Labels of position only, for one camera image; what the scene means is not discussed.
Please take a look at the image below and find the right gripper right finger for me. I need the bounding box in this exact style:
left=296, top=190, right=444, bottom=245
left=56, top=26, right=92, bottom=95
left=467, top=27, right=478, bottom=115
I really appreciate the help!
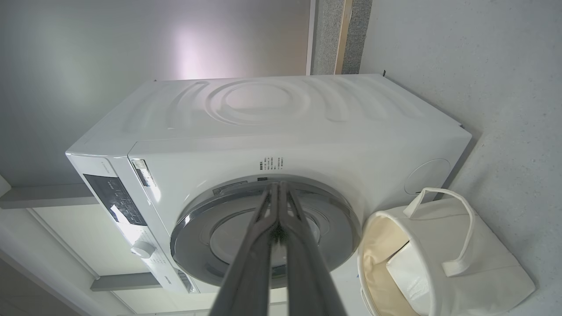
left=280, top=182, right=347, bottom=316

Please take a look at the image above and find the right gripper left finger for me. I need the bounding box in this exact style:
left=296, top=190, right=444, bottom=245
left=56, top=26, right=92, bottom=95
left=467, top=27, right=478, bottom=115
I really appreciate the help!
left=210, top=183, right=280, bottom=316

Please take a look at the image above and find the black washing machine door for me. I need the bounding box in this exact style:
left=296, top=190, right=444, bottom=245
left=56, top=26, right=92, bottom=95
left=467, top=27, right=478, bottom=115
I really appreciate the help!
left=170, top=175, right=361, bottom=289

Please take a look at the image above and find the white pad inside basket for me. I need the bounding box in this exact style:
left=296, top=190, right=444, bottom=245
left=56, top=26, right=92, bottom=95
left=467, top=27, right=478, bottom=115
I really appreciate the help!
left=386, top=241, right=434, bottom=316

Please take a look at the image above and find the white washing machine dial knob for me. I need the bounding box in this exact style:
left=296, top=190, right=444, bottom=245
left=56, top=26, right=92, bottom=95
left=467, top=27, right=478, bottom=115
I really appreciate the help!
left=130, top=241, right=157, bottom=259

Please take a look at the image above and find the white front-load washing machine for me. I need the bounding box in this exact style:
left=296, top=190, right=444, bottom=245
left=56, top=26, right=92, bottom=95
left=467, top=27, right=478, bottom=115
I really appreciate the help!
left=65, top=74, right=472, bottom=294

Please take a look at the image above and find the dark washing machine control panel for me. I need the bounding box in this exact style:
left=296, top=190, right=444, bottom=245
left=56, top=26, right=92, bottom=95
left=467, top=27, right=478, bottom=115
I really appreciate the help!
left=83, top=174, right=148, bottom=226

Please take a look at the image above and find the cream canvas laundry basket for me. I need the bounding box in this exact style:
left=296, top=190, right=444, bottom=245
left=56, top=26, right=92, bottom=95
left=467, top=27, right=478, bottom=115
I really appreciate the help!
left=358, top=188, right=536, bottom=316

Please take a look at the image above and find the small printed text label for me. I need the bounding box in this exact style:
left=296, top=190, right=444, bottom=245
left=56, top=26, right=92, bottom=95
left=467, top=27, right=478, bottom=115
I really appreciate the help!
left=259, top=156, right=285, bottom=171

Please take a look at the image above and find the wooden wall strip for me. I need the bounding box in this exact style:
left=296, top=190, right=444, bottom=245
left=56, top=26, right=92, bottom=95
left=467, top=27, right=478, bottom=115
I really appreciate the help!
left=335, top=0, right=353, bottom=74

